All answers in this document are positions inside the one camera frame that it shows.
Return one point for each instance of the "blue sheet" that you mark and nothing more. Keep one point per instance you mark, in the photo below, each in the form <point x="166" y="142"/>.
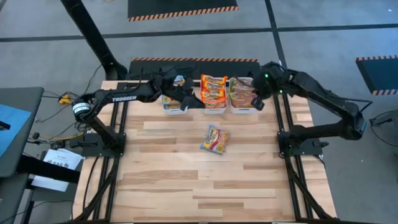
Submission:
<point x="12" y="124"/>

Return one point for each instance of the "small black object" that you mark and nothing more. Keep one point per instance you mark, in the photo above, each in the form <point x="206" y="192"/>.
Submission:
<point x="3" y="126"/>

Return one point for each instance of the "grey shelf board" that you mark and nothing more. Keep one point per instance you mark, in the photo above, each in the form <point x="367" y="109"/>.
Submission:
<point x="12" y="193"/>

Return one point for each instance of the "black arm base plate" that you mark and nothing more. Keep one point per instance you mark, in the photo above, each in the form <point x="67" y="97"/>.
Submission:
<point x="90" y="151"/>
<point x="311" y="146"/>

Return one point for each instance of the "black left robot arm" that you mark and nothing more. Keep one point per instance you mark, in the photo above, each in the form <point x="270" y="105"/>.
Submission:
<point x="124" y="96"/>

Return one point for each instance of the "black camera stand pole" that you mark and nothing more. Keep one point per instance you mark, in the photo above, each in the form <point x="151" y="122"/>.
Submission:
<point x="90" y="31"/>

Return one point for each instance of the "yellow plug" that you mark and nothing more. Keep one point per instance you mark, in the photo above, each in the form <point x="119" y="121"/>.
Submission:
<point x="64" y="99"/>

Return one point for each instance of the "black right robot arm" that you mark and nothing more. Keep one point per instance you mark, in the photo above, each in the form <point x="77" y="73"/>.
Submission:
<point x="323" y="96"/>

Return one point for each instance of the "black crossbar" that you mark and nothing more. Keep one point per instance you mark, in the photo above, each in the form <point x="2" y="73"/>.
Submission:
<point x="46" y="169"/>

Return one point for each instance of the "white printed paper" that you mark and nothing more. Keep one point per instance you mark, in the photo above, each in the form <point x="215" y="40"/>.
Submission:
<point x="62" y="158"/>

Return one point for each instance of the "white plastic bin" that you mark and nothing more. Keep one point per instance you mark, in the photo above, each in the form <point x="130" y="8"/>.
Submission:
<point x="214" y="111"/>
<point x="174" y="111"/>
<point x="242" y="111"/>

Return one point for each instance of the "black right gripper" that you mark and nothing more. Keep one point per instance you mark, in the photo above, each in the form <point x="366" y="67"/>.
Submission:
<point x="263" y="89"/>

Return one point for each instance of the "grey side table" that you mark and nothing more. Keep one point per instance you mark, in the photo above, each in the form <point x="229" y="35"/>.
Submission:
<point x="28" y="99"/>

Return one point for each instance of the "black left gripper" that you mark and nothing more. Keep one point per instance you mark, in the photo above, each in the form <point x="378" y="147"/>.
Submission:
<point x="182" y="92"/>

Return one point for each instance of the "black mat hazard-striped edge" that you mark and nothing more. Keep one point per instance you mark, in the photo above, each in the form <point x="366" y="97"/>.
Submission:
<point x="217" y="67"/>
<point x="180" y="6"/>
<point x="379" y="74"/>

